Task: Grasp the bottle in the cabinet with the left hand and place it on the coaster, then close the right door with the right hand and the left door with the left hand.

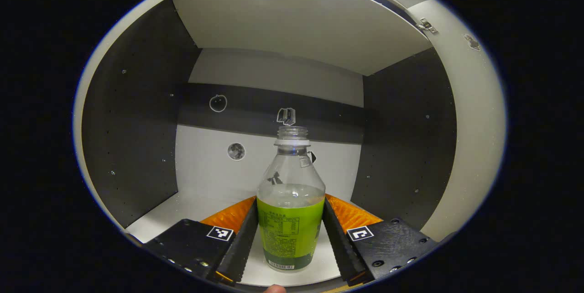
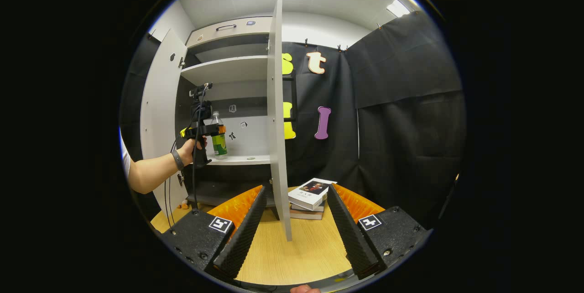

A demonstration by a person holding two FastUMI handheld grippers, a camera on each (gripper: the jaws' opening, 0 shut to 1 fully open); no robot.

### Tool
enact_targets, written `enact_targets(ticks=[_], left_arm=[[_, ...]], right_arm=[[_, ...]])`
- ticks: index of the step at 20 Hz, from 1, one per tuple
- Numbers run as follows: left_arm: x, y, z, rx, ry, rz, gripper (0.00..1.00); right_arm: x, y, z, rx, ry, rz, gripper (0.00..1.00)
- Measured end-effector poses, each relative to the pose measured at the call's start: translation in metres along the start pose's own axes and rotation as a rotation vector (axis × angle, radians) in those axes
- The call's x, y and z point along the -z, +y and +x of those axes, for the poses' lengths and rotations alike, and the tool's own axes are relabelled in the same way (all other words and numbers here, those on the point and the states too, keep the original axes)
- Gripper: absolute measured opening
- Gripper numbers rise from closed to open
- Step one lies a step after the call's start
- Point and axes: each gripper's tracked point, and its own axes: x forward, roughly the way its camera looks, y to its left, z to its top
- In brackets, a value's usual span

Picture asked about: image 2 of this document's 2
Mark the small ceiling light panel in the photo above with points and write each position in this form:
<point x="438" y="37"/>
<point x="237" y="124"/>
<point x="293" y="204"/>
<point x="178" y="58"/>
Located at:
<point x="398" y="8"/>

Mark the grey open cabinet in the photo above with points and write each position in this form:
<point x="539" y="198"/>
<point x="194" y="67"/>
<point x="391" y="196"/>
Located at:
<point x="228" y="69"/>

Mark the brown cover book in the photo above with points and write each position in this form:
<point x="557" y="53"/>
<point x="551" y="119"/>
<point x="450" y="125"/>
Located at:
<point x="305" y="215"/>

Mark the grey cabinet door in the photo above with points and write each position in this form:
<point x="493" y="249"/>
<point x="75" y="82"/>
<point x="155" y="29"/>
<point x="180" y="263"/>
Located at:
<point x="159" y="115"/>
<point x="276" y="124"/>

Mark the green label plastic bottle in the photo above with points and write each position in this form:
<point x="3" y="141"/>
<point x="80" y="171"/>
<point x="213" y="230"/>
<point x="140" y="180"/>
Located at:
<point x="220" y="147"/>

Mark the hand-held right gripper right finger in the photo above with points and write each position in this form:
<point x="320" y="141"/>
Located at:
<point x="349" y="233"/>

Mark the small orange toy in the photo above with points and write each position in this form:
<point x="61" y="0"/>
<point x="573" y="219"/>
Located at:
<point x="184" y="204"/>

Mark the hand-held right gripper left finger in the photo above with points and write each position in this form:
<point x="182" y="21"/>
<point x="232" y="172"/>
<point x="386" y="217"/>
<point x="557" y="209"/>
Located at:
<point x="242" y="233"/>

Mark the grey cabinet drawer front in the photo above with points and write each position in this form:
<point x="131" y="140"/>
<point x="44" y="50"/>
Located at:
<point x="232" y="30"/>

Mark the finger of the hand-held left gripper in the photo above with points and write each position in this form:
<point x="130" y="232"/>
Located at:
<point x="214" y="130"/>

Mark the person's white shirt sleeve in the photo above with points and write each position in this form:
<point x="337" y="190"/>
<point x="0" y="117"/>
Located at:
<point x="125" y="156"/>

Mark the dark wristband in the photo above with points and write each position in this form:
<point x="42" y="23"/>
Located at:
<point x="177" y="159"/>

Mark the white cover book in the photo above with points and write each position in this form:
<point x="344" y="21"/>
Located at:
<point x="310" y="190"/>

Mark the grey cover book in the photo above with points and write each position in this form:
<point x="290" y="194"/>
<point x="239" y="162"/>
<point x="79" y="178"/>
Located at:
<point x="305" y="207"/>

